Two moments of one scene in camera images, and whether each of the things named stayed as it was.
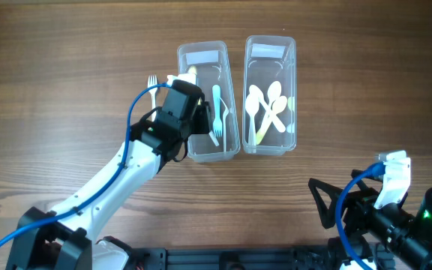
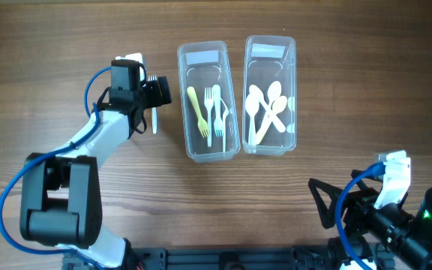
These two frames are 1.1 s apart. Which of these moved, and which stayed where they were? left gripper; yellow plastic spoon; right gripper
Moved: left gripper
Stayed: right gripper; yellow plastic spoon
